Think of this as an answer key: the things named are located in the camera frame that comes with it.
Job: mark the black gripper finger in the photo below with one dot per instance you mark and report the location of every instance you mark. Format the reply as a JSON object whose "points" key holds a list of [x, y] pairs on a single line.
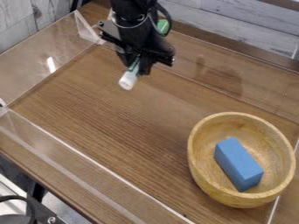
{"points": [[145, 64], [127, 54]]}

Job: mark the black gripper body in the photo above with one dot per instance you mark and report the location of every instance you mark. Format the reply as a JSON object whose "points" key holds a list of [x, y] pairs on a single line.
{"points": [[140, 36]]}

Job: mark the green Expo marker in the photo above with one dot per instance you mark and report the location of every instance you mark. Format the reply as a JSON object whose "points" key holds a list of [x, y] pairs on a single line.
{"points": [[129, 76]]}

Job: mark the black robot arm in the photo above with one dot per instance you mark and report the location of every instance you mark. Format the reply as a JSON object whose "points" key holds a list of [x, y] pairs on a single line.
{"points": [[128, 12]]}

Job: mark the brown wooden bowl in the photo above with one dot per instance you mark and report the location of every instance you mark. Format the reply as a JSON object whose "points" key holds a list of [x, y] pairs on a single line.
{"points": [[267, 145]]}

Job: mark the blue foam block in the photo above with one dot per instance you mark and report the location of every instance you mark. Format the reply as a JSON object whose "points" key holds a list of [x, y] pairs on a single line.
{"points": [[235, 161]]}

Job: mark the black metal table leg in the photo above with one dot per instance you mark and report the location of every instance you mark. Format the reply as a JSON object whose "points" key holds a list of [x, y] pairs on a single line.
{"points": [[37, 192]]}

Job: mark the clear acrylic corner bracket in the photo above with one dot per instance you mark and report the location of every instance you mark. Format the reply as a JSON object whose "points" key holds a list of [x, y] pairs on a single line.
{"points": [[88, 32]]}

